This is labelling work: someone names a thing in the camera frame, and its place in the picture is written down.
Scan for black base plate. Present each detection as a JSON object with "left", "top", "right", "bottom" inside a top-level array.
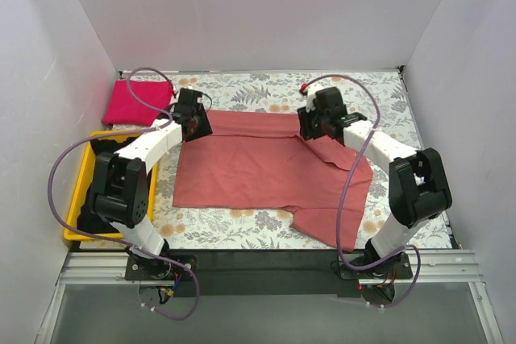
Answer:
[{"left": 124, "top": 250, "right": 413, "bottom": 297}]

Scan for aluminium frame rail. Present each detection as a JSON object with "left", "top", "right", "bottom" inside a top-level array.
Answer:
[{"left": 37, "top": 249, "right": 504, "bottom": 343}]

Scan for floral patterned table mat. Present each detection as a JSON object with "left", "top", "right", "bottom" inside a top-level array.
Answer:
[{"left": 109, "top": 71, "right": 456, "bottom": 251}]

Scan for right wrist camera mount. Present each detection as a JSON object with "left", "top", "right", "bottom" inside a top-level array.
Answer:
[{"left": 300, "top": 83, "right": 323, "bottom": 112}]

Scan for black t shirt in bin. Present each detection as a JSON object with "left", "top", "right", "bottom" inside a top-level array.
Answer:
[{"left": 77, "top": 137, "right": 150, "bottom": 234}]

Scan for yellow plastic bin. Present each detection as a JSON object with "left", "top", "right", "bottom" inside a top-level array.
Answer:
[{"left": 63, "top": 131, "right": 159, "bottom": 242}]

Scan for folded magenta t shirt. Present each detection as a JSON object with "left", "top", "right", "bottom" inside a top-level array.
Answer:
[{"left": 102, "top": 80, "right": 173, "bottom": 126}]

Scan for salmon pink t shirt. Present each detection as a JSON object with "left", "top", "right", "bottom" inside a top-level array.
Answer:
[{"left": 173, "top": 110, "right": 373, "bottom": 251}]

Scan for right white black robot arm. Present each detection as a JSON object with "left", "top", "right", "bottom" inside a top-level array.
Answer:
[{"left": 298, "top": 84, "right": 452, "bottom": 278}]

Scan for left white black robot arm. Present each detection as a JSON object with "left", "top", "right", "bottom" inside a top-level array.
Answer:
[{"left": 89, "top": 89, "right": 212, "bottom": 280}]

